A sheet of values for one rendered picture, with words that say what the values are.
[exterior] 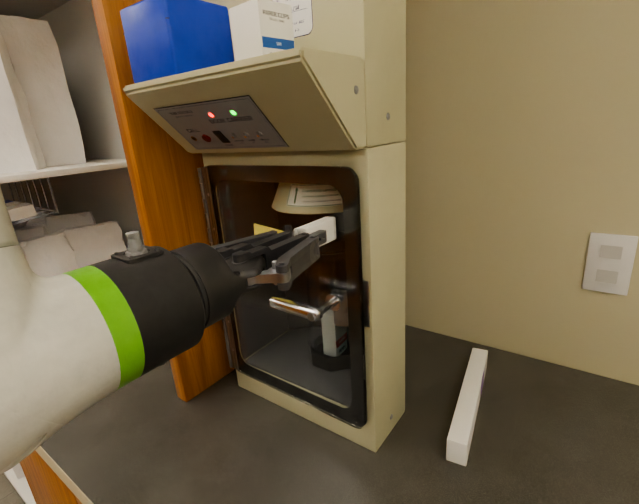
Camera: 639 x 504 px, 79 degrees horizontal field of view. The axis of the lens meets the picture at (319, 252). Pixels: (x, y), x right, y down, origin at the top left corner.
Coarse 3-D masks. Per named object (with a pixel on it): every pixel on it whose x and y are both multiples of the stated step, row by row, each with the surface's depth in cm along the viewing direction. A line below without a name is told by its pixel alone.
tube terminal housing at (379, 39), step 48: (240, 0) 52; (336, 0) 44; (384, 0) 45; (336, 48) 45; (384, 48) 47; (384, 96) 48; (384, 144) 52; (384, 192) 52; (384, 240) 54; (384, 288) 56; (384, 336) 58; (240, 384) 79; (384, 384) 61; (336, 432) 66; (384, 432) 63
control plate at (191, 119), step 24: (240, 96) 44; (168, 120) 56; (192, 120) 53; (216, 120) 51; (240, 120) 48; (264, 120) 46; (192, 144) 60; (216, 144) 57; (240, 144) 54; (264, 144) 52
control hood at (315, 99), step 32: (224, 64) 42; (256, 64) 39; (288, 64) 37; (320, 64) 38; (352, 64) 42; (128, 96) 54; (160, 96) 51; (192, 96) 48; (224, 96) 45; (256, 96) 43; (288, 96) 41; (320, 96) 39; (352, 96) 43; (288, 128) 46; (320, 128) 44; (352, 128) 44
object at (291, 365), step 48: (240, 192) 61; (288, 192) 54; (336, 192) 49; (336, 240) 52; (336, 288) 54; (240, 336) 72; (288, 336) 64; (336, 336) 57; (288, 384) 67; (336, 384) 60
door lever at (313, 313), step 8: (328, 296) 55; (336, 296) 54; (272, 304) 56; (280, 304) 55; (288, 304) 54; (296, 304) 53; (304, 304) 53; (328, 304) 54; (336, 304) 55; (288, 312) 54; (296, 312) 53; (304, 312) 52; (312, 312) 51; (320, 312) 52; (312, 320) 51
